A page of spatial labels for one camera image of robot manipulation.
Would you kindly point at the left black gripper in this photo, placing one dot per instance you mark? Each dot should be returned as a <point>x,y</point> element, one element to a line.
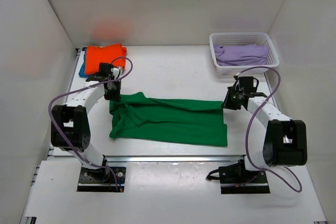
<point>116,96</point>

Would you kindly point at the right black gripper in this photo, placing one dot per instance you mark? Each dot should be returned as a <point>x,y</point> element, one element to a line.
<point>227,104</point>

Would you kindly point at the green t shirt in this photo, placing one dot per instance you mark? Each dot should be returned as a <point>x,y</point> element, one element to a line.
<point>180,121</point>

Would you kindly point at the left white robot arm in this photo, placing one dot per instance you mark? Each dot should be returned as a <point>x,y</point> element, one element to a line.
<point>70,129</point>

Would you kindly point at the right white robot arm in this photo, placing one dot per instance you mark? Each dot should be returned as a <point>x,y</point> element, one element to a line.
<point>285,142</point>

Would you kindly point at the folded blue t shirt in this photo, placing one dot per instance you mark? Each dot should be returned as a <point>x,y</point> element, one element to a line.
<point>82,68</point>

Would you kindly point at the folded orange t shirt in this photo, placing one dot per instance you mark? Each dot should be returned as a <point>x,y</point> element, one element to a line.
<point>114,54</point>

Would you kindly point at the purple t shirt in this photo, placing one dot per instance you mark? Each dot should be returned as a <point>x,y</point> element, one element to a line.
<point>249,55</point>

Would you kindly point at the white plastic basket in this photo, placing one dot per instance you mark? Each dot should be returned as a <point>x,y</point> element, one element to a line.
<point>243,39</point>

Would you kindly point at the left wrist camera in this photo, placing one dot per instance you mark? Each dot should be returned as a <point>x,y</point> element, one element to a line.
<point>117,72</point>

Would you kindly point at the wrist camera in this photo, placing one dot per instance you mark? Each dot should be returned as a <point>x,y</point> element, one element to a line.
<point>117,72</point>
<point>236,84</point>

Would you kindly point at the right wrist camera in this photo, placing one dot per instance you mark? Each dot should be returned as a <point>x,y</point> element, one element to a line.
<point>236,84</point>

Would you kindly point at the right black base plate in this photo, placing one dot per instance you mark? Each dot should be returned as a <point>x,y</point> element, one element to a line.
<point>236,179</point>

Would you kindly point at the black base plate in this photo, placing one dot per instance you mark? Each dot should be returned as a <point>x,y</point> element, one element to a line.
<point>101,181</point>
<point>236,179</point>

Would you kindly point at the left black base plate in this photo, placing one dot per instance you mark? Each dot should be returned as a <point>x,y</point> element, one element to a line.
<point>101,181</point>

